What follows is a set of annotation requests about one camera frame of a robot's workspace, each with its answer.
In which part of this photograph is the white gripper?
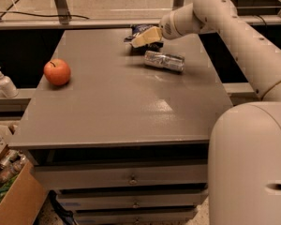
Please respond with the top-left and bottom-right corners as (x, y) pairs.
(131, 12), (178, 48)

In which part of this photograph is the blue chip bag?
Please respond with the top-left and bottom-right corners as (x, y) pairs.
(124, 24), (163, 53)

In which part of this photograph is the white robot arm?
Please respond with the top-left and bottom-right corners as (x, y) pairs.
(132, 0), (281, 225)

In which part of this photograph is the silver crushed can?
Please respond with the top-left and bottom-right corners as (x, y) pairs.
(144, 51), (185, 72)

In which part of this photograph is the red apple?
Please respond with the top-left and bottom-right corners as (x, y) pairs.
(43, 59), (71, 86)

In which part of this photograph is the grey drawer cabinet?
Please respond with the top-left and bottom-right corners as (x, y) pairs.
(7, 26), (234, 225)

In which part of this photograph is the top grey drawer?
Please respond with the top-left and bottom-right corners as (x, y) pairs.
(33, 161), (207, 190)

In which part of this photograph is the grey drawer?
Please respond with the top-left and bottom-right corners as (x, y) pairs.
(33, 161), (207, 190)
(74, 207), (198, 225)
(57, 189), (207, 210)

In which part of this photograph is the white pump bottle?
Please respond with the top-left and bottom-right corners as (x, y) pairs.
(0, 68), (18, 98)

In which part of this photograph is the middle grey drawer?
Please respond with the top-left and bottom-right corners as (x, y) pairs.
(57, 189), (207, 210)

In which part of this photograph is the bottom grey drawer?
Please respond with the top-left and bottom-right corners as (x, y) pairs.
(74, 207), (198, 225)

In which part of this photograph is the cardboard box with clutter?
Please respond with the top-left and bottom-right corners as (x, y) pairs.
(0, 125), (48, 225)

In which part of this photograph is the grey metal window frame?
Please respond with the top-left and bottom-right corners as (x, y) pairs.
(0, 0), (281, 32)

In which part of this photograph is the black cable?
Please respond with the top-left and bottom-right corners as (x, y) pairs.
(0, 10), (90, 21)

